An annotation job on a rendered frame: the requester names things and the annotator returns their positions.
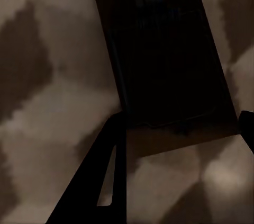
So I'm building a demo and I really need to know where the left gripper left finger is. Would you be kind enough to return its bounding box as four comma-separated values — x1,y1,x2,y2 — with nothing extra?
46,111,127,224

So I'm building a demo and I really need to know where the mousetrap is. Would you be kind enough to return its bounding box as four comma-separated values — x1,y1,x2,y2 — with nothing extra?
96,0,241,159

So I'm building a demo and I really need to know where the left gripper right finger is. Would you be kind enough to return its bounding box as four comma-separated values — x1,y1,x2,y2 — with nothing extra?
238,110,254,153

